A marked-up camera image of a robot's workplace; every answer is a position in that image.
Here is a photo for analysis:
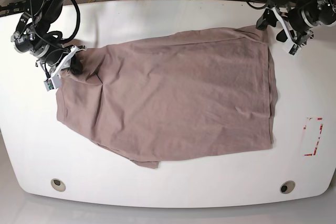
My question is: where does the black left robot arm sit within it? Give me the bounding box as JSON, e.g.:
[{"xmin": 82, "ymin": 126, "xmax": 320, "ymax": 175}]
[{"xmin": 256, "ymin": 0, "xmax": 335, "ymax": 46}]

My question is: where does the table grommet hole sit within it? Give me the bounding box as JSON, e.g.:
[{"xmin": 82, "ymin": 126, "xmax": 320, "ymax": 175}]
[
  {"xmin": 280, "ymin": 180, "xmax": 296, "ymax": 194},
  {"xmin": 50, "ymin": 178, "xmax": 66, "ymax": 192}
]

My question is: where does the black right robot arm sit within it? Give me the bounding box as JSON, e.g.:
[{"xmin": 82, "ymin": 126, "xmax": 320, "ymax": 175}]
[{"xmin": 11, "ymin": 0, "xmax": 81, "ymax": 75}]

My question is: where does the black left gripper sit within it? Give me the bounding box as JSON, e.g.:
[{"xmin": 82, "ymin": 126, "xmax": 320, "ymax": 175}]
[{"xmin": 256, "ymin": 0, "xmax": 335, "ymax": 42}]

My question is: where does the right table grommet hole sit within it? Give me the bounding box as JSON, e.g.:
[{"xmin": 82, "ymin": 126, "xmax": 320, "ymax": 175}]
[{"xmin": 280, "ymin": 180, "xmax": 296, "ymax": 194}]

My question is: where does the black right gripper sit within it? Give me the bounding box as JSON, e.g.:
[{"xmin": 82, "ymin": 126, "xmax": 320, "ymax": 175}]
[{"xmin": 11, "ymin": 19, "xmax": 83, "ymax": 74}]

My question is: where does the mauve T-shirt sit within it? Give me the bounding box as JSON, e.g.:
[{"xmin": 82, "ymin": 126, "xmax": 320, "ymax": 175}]
[{"xmin": 56, "ymin": 26, "xmax": 277, "ymax": 169}]

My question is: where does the left table grommet hole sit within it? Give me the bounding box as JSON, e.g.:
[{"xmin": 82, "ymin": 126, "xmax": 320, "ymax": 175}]
[{"xmin": 50, "ymin": 178, "xmax": 66, "ymax": 192}]

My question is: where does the red tape rectangle marking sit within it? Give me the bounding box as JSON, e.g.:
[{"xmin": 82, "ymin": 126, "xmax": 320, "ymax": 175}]
[{"xmin": 300, "ymin": 118, "xmax": 323, "ymax": 157}]

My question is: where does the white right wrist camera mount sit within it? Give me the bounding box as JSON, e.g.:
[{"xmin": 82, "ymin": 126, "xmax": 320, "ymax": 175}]
[{"xmin": 35, "ymin": 46, "xmax": 87, "ymax": 91}]

